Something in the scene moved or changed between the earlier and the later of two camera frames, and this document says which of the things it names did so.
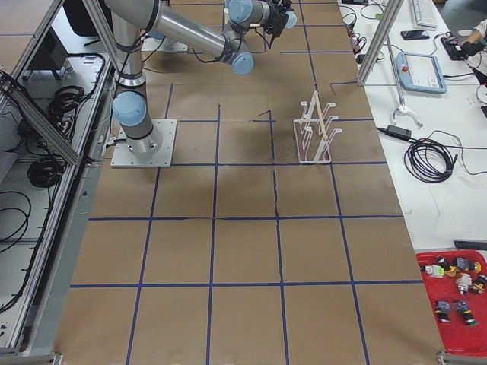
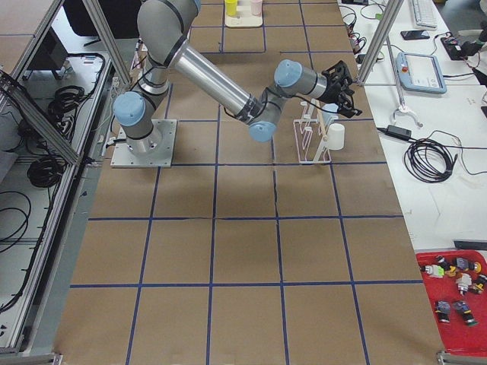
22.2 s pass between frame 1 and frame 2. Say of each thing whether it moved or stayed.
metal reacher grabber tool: stayed
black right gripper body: moved
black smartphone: stayed
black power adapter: stayed
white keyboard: stayed
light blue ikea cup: moved
